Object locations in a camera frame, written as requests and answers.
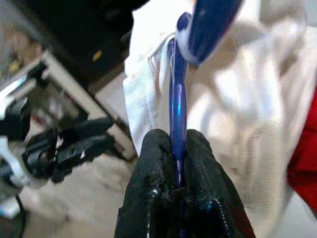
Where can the cream shirt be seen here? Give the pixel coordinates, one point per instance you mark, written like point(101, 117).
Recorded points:
point(247, 124)

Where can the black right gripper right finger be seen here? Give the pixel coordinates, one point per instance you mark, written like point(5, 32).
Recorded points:
point(205, 178)

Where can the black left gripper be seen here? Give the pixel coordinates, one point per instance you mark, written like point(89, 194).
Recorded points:
point(47, 158)

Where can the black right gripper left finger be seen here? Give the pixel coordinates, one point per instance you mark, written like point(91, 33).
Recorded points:
point(146, 178)

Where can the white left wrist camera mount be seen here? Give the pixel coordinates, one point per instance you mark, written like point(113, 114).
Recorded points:
point(10, 173)

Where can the red cloth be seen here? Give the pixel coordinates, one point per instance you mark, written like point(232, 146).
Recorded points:
point(304, 161)

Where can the blue plastic clothes hanger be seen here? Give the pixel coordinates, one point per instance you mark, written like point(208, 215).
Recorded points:
point(178, 111)

